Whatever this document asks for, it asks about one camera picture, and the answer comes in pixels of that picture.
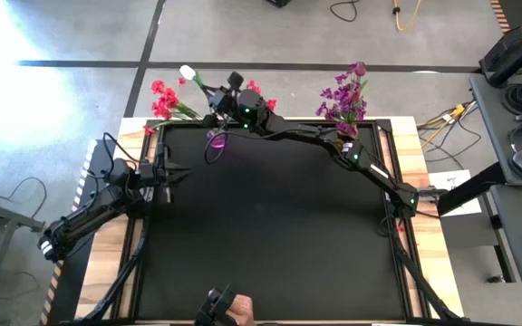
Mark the red black tool case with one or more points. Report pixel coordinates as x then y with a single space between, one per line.
510 45

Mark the white artificial tulip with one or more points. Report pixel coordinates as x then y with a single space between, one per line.
187 71

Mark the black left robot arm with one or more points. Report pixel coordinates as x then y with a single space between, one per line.
89 213

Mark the black diagonal support beam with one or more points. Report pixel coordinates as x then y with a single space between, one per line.
469 190

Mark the pink artificial tulip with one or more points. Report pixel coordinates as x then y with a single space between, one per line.
360 68

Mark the black handheld object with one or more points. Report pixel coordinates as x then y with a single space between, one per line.
215 305

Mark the purple glass vase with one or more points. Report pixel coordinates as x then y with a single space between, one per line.
218 141

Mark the black table mat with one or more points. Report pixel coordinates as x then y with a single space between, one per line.
279 235

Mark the white paper sheet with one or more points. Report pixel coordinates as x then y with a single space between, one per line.
451 181

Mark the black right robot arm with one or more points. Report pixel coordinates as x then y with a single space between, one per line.
379 174

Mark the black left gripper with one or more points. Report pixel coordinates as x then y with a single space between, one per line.
152 175

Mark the yellow vase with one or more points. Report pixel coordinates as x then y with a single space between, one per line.
340 146

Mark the person's hand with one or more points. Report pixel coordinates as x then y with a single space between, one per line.
242 310

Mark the purple artificial flower bunch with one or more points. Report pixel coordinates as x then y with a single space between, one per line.
347 128
345 95

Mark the black box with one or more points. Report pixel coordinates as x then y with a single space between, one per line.
279 2

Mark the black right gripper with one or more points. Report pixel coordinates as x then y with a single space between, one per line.
233 102

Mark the black frame strut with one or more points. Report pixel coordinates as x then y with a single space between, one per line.
424 285
120 280

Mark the black aluminium table frame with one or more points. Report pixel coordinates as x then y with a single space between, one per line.
288 122

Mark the black base platform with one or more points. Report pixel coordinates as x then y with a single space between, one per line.
73 271

